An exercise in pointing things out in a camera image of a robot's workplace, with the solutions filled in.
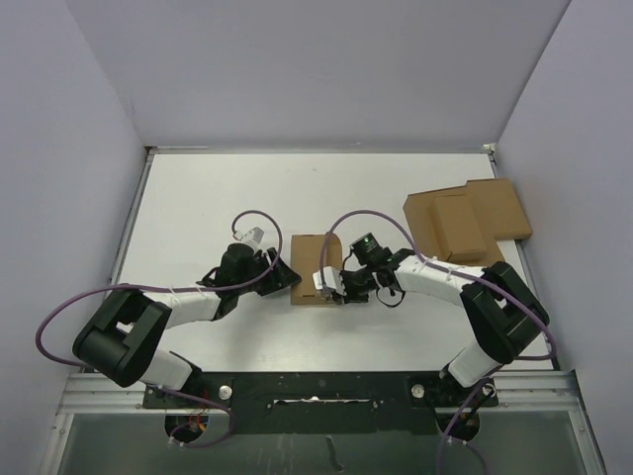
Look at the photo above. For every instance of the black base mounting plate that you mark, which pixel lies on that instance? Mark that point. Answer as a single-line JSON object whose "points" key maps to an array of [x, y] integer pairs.
{"points": [[328, 403]]}

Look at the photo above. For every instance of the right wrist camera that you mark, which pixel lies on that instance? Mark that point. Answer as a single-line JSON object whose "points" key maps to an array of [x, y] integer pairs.
{"points": [[328, 282]]}

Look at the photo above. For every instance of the brown cardboard box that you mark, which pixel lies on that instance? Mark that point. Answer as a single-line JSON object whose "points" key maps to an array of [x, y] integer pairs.
{"points": [[305, 260]]}

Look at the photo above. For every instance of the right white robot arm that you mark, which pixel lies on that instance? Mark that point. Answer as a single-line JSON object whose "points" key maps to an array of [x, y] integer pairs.
{"points": [[504, 314]]}

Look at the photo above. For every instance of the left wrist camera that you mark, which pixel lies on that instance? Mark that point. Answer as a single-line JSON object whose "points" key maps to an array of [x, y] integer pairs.
{"points": [[252, 238]]}

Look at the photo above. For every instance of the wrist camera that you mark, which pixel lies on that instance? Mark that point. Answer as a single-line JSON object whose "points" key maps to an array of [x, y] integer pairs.
{"points": [[328, 282], [252, 238]]}

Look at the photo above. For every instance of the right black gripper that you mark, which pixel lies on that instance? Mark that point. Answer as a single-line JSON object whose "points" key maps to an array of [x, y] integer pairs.
{"points": [[349, 296]]}

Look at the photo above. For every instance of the flat cardboard stack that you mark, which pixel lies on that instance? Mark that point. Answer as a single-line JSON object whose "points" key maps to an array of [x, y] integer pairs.
{"points": [[464, 224]]}

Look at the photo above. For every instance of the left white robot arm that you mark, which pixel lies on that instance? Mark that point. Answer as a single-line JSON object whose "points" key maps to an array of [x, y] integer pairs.
{"points": [[121, 339]]}

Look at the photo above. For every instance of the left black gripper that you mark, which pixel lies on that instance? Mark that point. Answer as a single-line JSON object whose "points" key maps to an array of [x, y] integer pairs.
{"points": [[279, 277]]}

